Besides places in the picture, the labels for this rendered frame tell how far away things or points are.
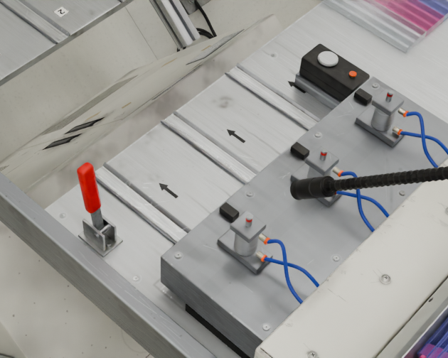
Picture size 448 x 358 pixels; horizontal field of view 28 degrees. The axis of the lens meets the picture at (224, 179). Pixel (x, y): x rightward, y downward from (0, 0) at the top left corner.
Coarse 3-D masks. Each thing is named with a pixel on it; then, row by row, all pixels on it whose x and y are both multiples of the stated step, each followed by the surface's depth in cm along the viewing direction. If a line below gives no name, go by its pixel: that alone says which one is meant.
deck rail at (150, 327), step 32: (0, 192) 94; (32, 224) 92; (64, 256) 91; (96, 256) 89; (96, 288) 90; (128, 288) 87; (128, 320) 88; (160, 320) 85; (160, 352) 87; (192, 352) 83
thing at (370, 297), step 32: (416, 192) 88; (384, 224) 85; (416, 224) 86; (352, 256) 83; (384, 256) 83; (416, 256) 83; (320, 288) 81; (352, 288) 81; (384, 288) 81; (416, 288) 81; (288, 320) 78; (320, 320) 79; (352, 320) 79; (384, 320) 79; (256, 352) 77; (288, 352) 76; (320, 352) 77; (352, 352) 77
